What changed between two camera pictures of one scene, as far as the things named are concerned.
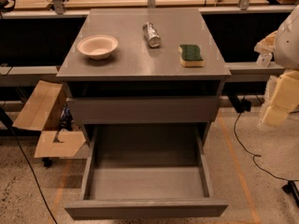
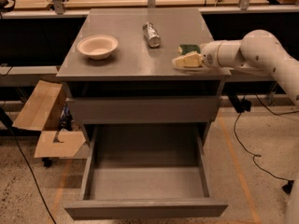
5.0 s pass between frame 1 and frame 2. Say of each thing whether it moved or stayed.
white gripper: moved
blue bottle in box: stayed
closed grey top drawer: stayed
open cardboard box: stayed
